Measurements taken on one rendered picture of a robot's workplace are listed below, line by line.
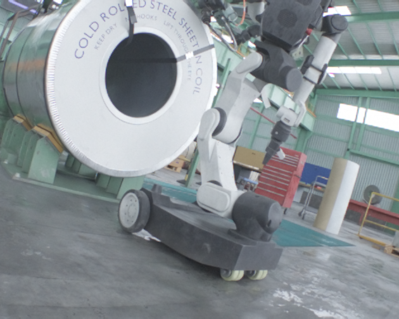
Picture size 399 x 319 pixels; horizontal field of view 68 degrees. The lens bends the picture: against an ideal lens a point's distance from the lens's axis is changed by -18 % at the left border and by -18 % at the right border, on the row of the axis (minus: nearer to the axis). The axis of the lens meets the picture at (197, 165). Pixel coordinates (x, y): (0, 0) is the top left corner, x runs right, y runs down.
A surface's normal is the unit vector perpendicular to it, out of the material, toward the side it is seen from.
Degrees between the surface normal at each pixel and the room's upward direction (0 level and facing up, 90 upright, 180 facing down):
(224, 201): 90
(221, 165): 58
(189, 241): 90
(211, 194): 90
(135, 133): 90
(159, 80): 100
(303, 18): 114
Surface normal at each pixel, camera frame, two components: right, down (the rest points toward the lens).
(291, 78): 0.53, 0.45
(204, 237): -0.44, -0.15
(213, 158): -0.70, -0.23
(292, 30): -0.29, 0.34
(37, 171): 0.69, 0.23
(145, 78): -0.71, 0.00
